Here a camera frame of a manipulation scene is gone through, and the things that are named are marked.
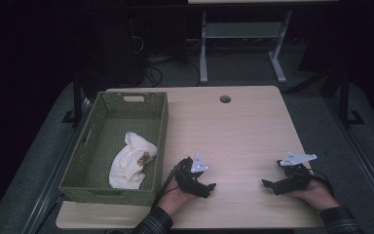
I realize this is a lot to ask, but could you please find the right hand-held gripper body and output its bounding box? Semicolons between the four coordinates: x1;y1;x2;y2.
276;151;318;193

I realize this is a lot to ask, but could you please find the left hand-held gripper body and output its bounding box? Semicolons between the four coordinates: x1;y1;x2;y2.
173;153;210;194

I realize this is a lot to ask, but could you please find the white cloth with brown print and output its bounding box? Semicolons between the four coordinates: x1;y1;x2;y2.
108;131;159;190

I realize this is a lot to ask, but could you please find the green woven basket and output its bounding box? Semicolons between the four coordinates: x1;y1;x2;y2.
57;91;169;208

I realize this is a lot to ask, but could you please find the person's left hand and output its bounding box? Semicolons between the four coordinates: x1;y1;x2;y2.
157;178;196;217

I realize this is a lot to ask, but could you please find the person's right hand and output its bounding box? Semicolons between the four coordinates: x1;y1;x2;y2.
288;179;340;214

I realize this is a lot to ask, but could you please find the dark computer tower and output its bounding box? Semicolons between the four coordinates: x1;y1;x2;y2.
77;13;147;96

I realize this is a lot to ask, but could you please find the right hand-held gripper black cable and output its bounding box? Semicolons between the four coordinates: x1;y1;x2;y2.
306;169;336;198

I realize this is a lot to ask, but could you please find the black metal post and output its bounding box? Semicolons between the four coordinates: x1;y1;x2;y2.
61;71;85;128
339;67;365;126

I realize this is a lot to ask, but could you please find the bundle of dark floor cables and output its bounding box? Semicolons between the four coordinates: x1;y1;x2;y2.
144;57;203;87

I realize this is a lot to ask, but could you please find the white metal table frame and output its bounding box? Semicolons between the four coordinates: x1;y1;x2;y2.
198;9;293;85

